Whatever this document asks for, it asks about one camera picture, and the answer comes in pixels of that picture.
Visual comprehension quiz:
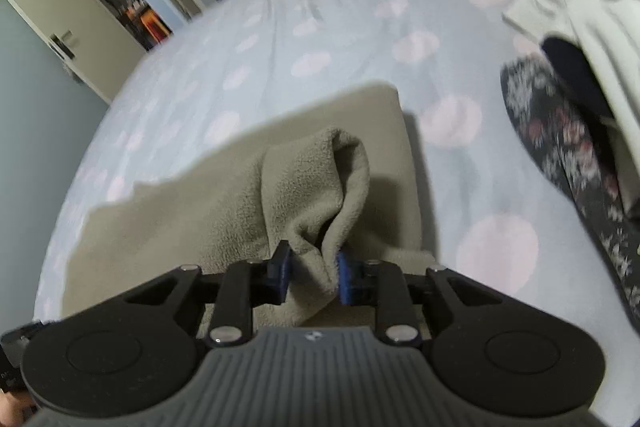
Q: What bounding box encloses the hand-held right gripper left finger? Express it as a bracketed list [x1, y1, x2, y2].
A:
[122, 239, 294, 349]

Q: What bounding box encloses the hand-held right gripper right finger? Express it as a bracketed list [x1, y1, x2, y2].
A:
[337, 251, 502, 349]

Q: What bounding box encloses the olive fleece zip jacket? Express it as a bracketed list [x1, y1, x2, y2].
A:
[62, 81, 437, 344]

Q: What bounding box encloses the light blue dotted bed sheet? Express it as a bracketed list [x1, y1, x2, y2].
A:
[32, 0, 640, 360]

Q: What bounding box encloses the dark floral garment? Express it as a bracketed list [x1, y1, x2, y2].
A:
[500, 54, 640, 324]

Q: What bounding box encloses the shelf with small things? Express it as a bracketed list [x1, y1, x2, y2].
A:
[102, 0, 174, 52]

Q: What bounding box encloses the black garment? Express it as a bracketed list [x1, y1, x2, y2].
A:
[542, 36, 619, 124]

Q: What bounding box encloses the beige door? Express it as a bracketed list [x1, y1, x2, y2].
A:
[0, 0, 147, 106]

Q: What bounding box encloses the white garment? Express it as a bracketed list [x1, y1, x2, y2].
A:
[502, 0, 640, 170]

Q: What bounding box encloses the metal door handle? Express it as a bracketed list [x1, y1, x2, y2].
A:
[49, 31, 79, 60]

